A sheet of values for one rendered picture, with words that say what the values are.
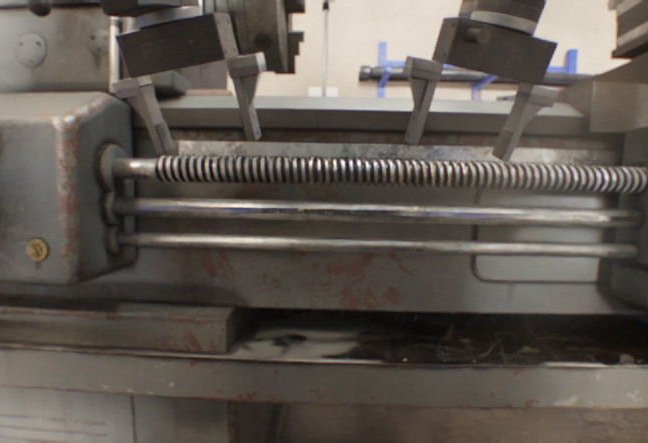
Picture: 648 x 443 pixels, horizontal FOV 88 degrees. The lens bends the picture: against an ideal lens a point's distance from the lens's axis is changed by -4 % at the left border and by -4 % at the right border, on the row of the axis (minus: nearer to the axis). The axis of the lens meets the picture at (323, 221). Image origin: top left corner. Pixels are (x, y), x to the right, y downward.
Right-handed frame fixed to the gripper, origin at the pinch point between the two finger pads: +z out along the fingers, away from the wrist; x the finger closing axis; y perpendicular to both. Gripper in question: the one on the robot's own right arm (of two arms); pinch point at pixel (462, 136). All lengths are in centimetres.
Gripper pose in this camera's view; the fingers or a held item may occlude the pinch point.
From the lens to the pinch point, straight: 51.6
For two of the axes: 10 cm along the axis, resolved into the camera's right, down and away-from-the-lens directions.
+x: 9.8, 1.2, 1.6
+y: 0.8, 4.9, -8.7
